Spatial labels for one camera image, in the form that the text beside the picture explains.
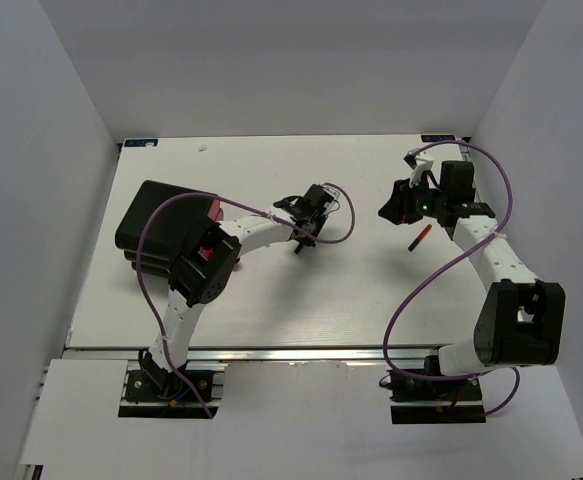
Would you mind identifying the pink drawer tray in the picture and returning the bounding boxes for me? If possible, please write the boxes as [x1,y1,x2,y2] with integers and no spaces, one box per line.
[198,247,214,260]

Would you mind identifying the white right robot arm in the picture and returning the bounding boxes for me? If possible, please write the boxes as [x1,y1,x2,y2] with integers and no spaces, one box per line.
[378,154,566,399]

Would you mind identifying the aluminium table edge rail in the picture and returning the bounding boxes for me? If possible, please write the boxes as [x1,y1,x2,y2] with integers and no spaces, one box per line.
[60,344,537,365]

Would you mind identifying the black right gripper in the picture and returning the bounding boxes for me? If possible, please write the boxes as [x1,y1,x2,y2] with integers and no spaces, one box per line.
[377,174,447,226]

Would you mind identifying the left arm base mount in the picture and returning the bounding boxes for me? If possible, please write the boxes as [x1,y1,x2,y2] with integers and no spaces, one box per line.
[118,364,224,420]

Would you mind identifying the bright red lip gloss tube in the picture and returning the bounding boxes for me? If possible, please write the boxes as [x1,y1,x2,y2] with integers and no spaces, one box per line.
[408,224,432,252]

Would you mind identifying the black drawer organizer box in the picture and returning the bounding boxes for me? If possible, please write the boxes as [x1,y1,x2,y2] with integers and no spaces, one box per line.
[114,180,213,278]

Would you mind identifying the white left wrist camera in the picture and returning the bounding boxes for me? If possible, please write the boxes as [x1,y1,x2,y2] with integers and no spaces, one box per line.
[320,183,341,215]

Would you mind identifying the blue logo sticker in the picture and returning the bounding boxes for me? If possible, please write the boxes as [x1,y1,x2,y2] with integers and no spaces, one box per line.
[420,134,455,143]
[123,138,158,148]

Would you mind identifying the blue logo sticker left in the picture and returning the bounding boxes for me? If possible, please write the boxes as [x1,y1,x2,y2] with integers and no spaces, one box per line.
[123,138,158,148]

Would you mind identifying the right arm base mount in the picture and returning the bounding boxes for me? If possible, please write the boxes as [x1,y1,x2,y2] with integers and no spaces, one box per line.
[378,371,486,425]

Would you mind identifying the pink top drawer front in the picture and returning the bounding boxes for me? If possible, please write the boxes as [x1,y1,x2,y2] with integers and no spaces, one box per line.
[207,199,224,222]

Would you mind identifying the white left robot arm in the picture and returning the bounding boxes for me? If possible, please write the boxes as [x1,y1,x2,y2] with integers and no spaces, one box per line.
[136,182,353,399]

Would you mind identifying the blue logo sticker right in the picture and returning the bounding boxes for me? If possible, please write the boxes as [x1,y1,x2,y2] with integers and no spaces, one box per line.
[420,134,455,143]

